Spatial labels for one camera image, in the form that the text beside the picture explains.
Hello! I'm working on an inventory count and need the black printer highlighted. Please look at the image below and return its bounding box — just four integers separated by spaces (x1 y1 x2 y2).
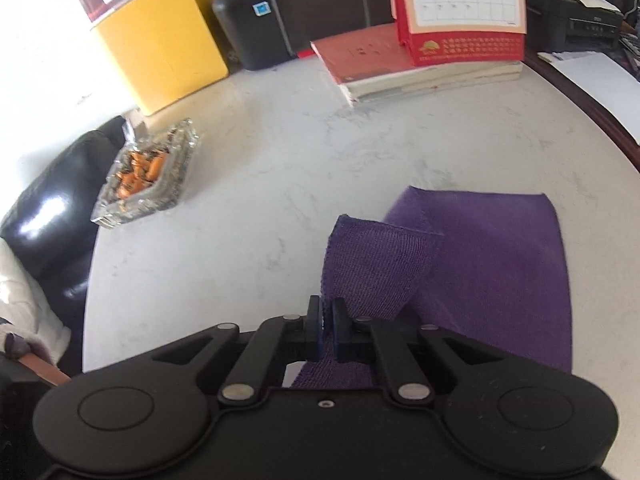
522 0 633 53

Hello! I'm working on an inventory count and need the white knitted blanket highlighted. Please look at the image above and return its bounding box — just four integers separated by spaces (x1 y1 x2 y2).
0 237 71 361

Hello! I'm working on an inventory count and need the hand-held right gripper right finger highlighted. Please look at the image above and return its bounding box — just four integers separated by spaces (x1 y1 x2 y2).
332 297 506 404

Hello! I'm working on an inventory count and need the black leather sofa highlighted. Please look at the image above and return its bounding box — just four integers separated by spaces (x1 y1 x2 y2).
0 115 128 376

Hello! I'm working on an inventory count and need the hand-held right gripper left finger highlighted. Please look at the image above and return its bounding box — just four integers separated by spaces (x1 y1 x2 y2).
150 295 324 404

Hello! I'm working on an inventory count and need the red desk calendar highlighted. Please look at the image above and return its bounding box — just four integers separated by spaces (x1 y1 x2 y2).
386 0 528 67

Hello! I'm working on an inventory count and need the dark wooden desk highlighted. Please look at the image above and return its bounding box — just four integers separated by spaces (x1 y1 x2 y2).
522 35 640 171

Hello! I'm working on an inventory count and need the black box device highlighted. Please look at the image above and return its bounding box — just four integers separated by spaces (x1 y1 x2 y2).
212 0 401 72

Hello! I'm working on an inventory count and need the purple towel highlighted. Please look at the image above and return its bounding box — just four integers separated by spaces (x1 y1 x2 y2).
290 186 573 390

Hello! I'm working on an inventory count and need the glass ashtray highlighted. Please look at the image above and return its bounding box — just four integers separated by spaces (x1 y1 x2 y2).
90 117 201 231

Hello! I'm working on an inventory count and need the yellow box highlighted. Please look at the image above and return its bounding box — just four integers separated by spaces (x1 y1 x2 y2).
90 0 230 116

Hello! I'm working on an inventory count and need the white paper sheet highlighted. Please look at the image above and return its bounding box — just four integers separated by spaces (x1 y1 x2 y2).
547 52 640 96

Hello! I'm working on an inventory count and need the cream book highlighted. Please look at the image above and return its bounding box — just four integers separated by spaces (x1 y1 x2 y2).
340 60 523 108

